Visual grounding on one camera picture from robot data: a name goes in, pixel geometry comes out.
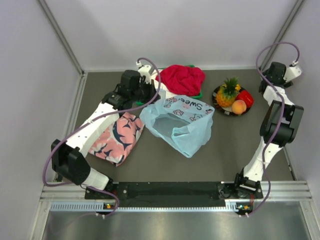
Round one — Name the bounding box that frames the red crumpled cloth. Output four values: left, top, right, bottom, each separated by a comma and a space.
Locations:
155, 64, 206, 97

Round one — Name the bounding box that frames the plastic pineapple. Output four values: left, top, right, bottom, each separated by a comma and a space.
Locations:
216, 77, 240, 108

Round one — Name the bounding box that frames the pink patterned cloth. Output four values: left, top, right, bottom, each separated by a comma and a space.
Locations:
88, 112, 145, 167

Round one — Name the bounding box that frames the light blue cartoon plastic bag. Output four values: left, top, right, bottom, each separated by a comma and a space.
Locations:
139, 89, 215, 158

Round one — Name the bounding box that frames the orange peach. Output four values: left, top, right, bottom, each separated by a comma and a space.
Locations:
231, 99, 247, 115

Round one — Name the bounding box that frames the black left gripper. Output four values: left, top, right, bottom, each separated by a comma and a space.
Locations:
130, 78, 161, 105

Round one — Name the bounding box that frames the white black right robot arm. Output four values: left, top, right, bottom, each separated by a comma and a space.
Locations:
233, 61, 304, 198

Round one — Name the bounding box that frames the green plastic tray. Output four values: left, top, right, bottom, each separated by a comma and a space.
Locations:
135, 64, 203, 106

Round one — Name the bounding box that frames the white cloth in tray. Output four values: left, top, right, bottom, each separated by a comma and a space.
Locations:
151, 70, 177, 99

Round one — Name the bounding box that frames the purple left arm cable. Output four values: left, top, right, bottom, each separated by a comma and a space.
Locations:
42, 57, 162, 216

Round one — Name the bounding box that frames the slotted cable duct rail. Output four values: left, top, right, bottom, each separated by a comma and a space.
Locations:
50, 201, 251, 213

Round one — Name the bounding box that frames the black patterned plate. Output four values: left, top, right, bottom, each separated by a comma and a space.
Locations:
211, 85, 252, 117

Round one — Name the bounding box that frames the red bell pepper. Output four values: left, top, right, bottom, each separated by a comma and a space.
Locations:
236, 90, 254, 108

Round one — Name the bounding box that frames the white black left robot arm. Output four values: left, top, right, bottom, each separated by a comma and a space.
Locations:
50, 65, 158, 199

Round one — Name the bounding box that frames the yellow green mango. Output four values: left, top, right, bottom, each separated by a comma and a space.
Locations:
235, 84, 241, 91

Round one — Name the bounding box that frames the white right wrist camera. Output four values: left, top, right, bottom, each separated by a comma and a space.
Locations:
283, 60, 303, 83

